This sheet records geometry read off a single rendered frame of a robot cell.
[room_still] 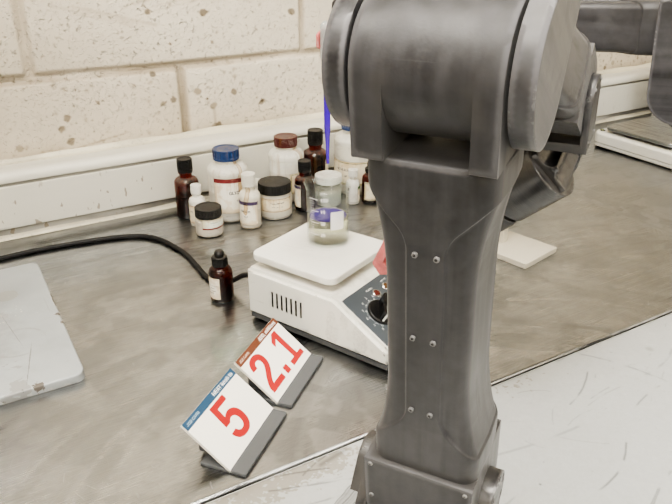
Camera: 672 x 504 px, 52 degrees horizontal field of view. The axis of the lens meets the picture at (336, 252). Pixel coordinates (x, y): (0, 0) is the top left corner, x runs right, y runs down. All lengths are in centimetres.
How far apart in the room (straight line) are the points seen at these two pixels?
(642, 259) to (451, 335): 74
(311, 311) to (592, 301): 37
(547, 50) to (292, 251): 56
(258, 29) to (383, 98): 94
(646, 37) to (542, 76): 53
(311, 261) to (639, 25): 42
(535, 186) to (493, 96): 29
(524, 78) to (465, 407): 18
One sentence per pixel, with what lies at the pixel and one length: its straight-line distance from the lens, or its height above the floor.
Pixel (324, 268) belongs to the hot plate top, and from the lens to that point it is 76.
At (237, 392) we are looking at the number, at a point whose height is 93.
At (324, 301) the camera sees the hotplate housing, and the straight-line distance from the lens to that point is 75.
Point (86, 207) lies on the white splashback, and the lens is 115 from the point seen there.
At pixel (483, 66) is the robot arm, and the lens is 28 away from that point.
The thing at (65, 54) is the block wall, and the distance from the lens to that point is 113.
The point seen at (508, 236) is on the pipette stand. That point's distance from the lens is 106.
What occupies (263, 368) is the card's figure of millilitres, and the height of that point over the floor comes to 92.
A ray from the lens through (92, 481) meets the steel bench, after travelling 66.
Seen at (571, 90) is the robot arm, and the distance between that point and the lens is 49.
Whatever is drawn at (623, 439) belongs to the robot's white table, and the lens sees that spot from 72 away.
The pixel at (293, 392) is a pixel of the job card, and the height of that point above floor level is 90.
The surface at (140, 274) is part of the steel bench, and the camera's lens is 98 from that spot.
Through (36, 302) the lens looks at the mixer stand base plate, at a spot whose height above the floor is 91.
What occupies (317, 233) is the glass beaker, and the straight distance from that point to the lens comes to 80.
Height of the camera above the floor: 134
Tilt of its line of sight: 26 degrees down
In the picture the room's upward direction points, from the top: straight up
